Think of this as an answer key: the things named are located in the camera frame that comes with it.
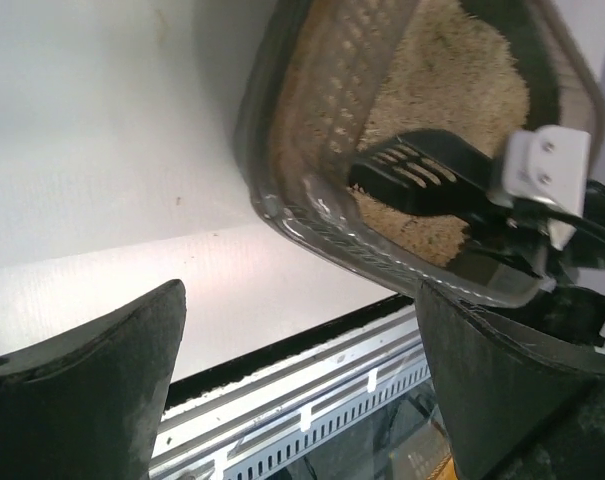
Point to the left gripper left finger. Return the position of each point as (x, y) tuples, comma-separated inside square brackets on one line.
[(87, 403)]

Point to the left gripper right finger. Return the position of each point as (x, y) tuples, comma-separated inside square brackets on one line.
[(516, 403)]

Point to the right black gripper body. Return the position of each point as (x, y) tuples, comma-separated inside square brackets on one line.
[(548, 245)]

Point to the black slotted litter scoop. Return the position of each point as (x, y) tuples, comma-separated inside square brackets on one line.
[(428, 173)]

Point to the brown translucent litter box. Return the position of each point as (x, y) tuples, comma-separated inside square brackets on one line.
[(332, 78)]

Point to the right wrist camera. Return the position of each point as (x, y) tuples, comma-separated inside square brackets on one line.
[(547, 166)]

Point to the aluminium mounting rail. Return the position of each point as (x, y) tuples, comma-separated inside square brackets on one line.
[(194, 438)]

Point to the grey slotted cable duct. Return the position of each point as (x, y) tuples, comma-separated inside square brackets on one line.
[(276, 445)]

